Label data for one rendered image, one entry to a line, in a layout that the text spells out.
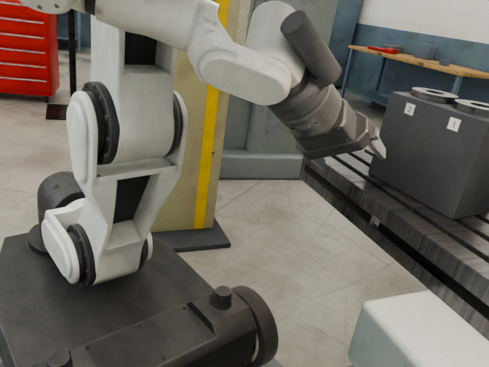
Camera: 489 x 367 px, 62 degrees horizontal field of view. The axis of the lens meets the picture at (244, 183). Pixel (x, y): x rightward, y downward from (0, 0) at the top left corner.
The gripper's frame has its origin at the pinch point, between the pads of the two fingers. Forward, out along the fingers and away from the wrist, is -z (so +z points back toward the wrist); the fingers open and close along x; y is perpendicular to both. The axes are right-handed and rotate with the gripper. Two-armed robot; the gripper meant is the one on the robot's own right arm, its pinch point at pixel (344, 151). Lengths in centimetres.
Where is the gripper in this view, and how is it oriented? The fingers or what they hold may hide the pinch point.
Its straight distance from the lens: 69.0
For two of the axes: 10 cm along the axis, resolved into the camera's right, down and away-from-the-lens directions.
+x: 8.0, -1.4, -5.8
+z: -5.7, -4.7, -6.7
